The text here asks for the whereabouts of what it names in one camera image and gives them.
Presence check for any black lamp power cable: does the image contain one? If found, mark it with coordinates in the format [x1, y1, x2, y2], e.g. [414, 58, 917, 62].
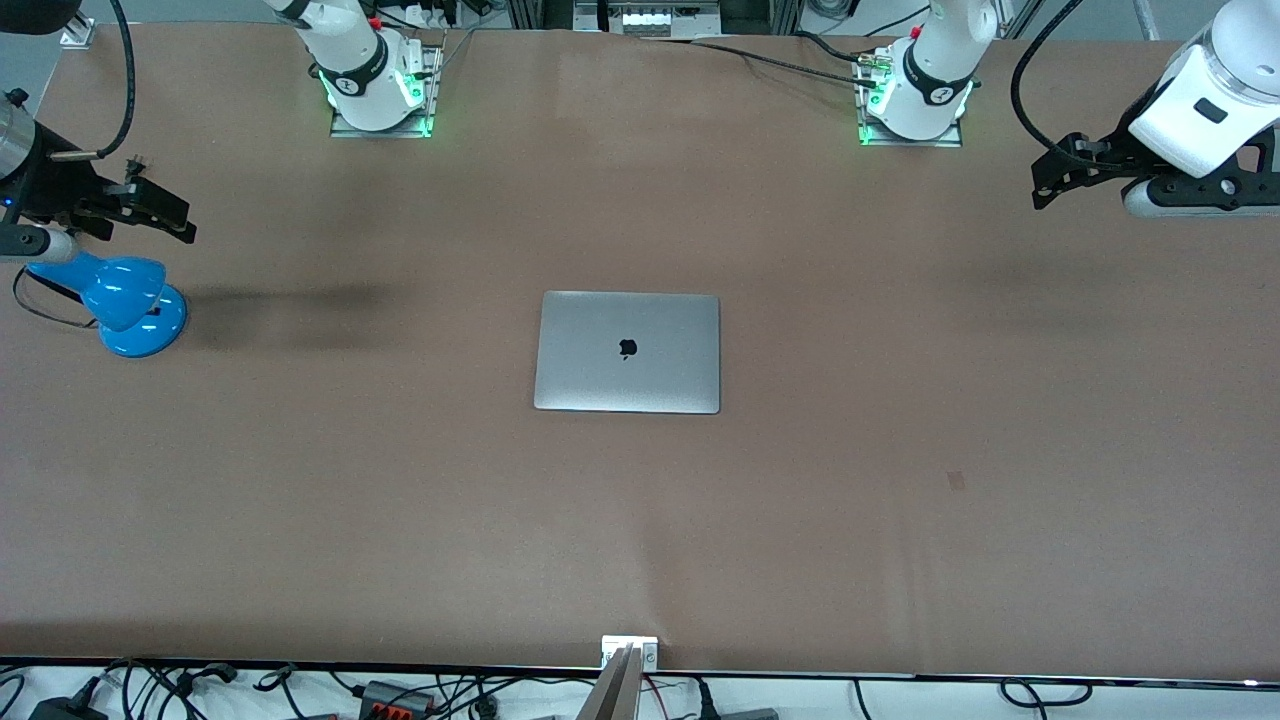
[12, 155, 149, 331]

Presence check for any thin black table cable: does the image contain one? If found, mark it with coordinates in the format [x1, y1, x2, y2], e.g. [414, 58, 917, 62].
[690, 38, 881, 89]

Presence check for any white power strip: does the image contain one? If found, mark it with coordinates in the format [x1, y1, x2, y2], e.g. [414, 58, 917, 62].
[575, 0, 721, 39]

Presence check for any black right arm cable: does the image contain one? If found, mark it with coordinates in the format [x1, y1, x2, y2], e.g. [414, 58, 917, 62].
[48, 0, 138, 161]

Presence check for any thick black table cable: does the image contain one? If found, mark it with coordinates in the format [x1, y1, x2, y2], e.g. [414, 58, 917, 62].
[795, 30, 876, 63]

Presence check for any black power adapter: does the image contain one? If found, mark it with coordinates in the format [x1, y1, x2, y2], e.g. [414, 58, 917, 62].
[28, 690, 109, 720]

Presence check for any white table edge bracket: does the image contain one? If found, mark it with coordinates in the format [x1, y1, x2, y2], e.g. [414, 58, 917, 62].
[601, 635, 660, 669]

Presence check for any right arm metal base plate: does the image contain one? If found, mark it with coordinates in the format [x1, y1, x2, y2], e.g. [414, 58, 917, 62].
[330, 45, 443, 139]

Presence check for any silver laptop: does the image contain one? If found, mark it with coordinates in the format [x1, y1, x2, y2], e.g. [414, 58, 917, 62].
[533, 291, 722, 415]

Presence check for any aluminium camera mount profile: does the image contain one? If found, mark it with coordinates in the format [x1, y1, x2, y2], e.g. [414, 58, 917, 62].
[575, 645, 641, 720]

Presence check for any red and black device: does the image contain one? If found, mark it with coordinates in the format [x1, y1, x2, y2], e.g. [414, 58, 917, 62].
[358, 680, 438, 717]

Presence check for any black floor cable tangle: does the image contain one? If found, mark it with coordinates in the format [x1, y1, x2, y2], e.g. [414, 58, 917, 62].
[100, 658, 301, 720]

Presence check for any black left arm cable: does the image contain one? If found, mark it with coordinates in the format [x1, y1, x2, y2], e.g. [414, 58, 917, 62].
[1009, 0, 1087, 151]

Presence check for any blue desk lamp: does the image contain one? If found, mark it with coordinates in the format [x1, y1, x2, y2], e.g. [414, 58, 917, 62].
[24, 250, 189, 359]

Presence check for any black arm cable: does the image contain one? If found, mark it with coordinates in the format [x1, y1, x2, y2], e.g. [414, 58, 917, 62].
[48, 0, 138, 161]
[1009, 0, 1087, 151]

